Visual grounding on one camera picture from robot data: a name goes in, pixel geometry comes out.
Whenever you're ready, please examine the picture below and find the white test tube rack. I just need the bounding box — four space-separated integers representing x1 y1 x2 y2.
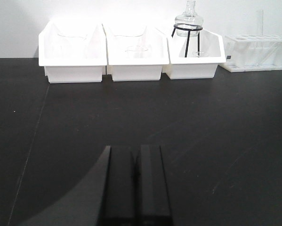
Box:
219 35 282 73

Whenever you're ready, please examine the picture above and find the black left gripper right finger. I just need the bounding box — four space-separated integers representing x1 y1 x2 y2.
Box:
135 145 173 226

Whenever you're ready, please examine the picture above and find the white plastic bin right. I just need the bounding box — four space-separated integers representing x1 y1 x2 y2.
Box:
162 29 226 80

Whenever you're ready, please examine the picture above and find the glass test tube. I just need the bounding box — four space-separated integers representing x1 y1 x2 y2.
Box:
255 9 264 66

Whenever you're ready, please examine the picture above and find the white plastic bin left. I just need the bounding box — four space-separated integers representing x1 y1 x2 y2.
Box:
38 20 107 83

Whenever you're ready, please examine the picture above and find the black wire tripod stand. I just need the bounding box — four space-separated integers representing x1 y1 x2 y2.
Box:
171 23 203 58

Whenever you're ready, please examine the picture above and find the glass stirring rod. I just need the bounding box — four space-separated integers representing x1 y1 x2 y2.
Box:
258 37 282 65

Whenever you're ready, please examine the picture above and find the white plastic bin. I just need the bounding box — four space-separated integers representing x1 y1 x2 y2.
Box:
103 23 169 81
38 20 107 83
162 29 226 80

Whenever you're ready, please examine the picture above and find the glass flask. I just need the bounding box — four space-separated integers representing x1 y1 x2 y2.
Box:
175 0 203 29

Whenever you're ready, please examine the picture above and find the white plastic bin middle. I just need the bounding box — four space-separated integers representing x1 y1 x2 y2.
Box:
103 23 169 81

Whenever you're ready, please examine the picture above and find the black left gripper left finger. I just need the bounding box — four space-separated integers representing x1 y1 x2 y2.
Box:
101 146 136 226

